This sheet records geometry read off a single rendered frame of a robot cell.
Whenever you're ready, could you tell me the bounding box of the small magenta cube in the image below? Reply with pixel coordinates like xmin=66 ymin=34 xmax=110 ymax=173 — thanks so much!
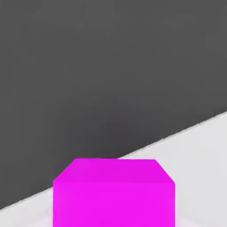
xmin=52 ymin=158 xmax=176 ymax=227

